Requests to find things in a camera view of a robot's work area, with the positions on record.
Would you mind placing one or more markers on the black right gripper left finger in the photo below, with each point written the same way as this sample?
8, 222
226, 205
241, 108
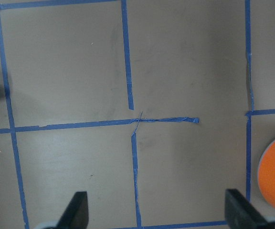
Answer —
76, 214

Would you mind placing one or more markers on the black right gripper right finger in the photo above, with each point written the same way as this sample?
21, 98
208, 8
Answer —
240, 214

